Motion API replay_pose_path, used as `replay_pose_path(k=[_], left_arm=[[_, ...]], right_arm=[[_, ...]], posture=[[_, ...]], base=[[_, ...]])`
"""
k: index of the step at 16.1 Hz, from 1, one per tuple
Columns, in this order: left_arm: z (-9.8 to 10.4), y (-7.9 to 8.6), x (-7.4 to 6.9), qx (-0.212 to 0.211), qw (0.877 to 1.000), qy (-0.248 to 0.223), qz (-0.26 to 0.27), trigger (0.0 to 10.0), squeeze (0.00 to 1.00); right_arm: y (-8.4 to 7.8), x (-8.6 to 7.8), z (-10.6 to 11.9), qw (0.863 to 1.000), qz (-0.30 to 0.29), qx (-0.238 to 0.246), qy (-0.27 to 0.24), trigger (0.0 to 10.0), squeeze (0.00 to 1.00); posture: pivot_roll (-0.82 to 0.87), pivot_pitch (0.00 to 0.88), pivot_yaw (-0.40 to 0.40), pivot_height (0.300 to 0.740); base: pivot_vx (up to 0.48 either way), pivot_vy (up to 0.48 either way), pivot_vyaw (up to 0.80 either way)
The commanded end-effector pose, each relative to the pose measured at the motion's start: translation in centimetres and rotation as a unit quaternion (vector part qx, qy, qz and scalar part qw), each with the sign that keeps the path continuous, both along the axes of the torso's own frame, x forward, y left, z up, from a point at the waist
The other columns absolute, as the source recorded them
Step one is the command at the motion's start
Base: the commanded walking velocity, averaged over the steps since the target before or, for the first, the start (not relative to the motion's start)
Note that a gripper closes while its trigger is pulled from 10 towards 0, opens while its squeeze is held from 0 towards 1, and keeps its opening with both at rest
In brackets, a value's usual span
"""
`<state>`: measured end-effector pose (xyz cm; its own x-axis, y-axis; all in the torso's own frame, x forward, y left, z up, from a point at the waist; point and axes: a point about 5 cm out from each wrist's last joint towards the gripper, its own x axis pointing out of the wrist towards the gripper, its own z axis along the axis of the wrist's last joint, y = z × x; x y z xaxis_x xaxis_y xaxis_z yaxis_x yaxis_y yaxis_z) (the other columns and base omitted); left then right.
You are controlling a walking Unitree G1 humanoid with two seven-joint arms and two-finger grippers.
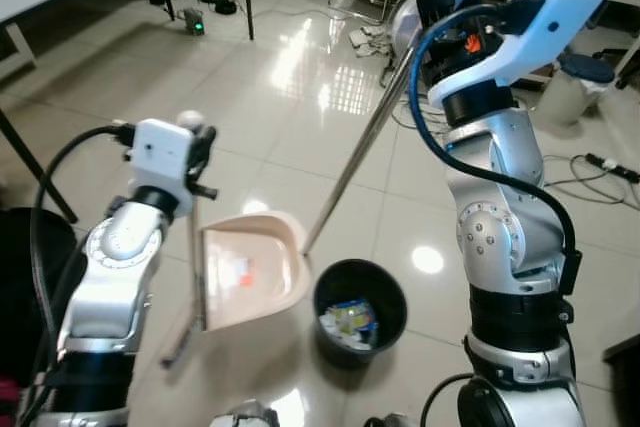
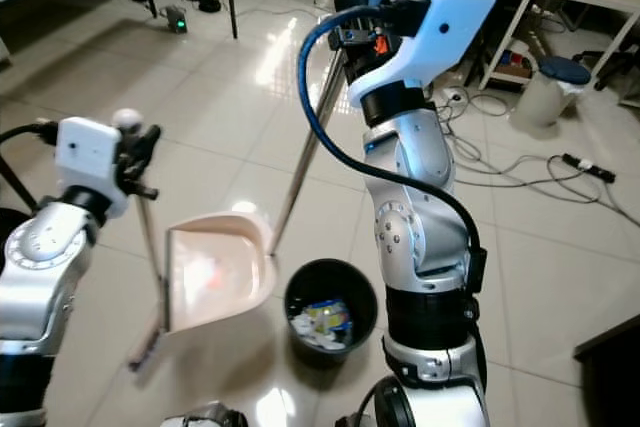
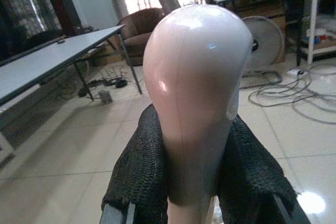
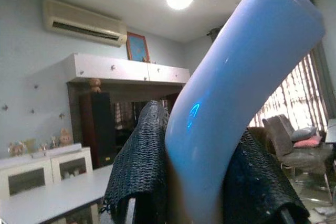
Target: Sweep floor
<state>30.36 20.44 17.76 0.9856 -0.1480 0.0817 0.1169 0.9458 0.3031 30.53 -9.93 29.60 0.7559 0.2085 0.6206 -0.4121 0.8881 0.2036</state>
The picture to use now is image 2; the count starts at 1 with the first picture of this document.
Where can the long black power strip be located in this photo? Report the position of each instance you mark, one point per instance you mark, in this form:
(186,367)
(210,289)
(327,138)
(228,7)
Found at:
(590,167)

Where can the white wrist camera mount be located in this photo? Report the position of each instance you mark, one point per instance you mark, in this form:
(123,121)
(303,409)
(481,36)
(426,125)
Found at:
(88,157)
(450,17)

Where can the small device with green light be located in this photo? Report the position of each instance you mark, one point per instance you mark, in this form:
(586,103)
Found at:
(177,19)

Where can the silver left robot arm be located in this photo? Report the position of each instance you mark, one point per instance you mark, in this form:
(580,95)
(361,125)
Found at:
(40,277)

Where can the crumpled trash wrappers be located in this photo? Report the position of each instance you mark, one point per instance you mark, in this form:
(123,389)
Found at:
(320,322)

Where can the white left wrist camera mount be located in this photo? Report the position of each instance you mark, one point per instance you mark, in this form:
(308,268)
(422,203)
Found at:
(88,157)

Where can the white bucket with blue lid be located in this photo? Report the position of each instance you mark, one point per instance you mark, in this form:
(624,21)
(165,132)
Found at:
(550,92)

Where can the grey robot leg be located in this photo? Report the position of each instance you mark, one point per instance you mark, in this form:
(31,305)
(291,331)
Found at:
(195,416)

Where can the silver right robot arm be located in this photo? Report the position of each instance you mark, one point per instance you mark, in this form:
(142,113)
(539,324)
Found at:
(420,227)

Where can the black round trash bin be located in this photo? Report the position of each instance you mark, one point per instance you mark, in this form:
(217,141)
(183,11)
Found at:
(358,292)

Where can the black bulky object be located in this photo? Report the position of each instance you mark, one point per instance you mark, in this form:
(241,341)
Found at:
(10,227)

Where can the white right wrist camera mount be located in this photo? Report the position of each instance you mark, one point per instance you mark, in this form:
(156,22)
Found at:
(450,17)

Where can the broom with white grip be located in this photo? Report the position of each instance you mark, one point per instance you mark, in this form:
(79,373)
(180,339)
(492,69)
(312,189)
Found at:
(306,147)

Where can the dark low furniture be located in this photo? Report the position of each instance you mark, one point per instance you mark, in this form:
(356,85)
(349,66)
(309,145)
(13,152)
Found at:
(610,377)

